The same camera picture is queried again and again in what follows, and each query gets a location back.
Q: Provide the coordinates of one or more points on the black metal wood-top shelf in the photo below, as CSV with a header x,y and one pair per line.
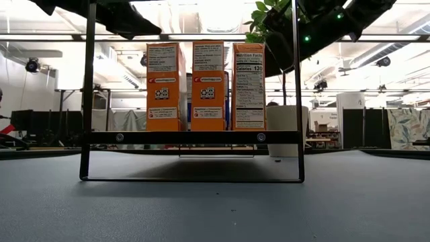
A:
x,y
188,137

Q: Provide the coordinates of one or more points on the brown cardboard box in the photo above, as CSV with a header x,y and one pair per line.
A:
x,y
322,127

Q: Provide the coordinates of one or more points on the white plant pot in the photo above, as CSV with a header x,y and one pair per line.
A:
x,y
285,127

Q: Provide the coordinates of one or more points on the person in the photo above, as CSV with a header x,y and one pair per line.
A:
x,y
272,104

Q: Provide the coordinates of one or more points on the cluttered background workbench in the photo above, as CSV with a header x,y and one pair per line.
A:
x,y
320,141

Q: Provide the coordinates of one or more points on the red background object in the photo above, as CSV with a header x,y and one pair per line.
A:
x,y
8,129

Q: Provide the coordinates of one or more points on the blue table mat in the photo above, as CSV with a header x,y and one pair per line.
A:
x,y
215,215

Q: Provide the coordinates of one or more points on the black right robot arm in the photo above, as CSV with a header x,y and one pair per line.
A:
x,y
369,13

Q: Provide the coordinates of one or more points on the black partition panel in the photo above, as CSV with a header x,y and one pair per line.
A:
x,y
369,129

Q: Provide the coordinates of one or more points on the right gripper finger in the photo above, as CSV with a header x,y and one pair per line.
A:
x,y
277,57

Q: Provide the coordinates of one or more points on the gray hanging cloth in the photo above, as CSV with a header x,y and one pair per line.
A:
x,y
127,119

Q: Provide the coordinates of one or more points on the green leafy potted tree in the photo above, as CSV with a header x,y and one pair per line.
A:
x,y
260,15

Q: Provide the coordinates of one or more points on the black ceiling spotlight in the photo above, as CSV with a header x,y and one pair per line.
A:
x,y
143,60
383,62
32,65
320,85

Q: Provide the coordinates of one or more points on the black table frame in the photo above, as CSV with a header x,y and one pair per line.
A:
x,y
33,153

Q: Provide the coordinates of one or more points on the black desk with monitors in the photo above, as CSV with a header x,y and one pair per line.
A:
x,y
40,124

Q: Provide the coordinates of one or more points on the orange Frosted Mini-Wheats cereal box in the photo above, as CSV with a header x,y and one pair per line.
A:
x,y
164,67
207,67
248,84

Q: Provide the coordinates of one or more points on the floral patterned curtain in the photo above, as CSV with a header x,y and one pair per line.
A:
x,y
408,127

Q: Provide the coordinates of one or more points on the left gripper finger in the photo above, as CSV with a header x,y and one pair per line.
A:
x,y
131,25

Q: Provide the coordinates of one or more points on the black-legged background table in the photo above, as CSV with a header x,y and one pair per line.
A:
x,y
67,90

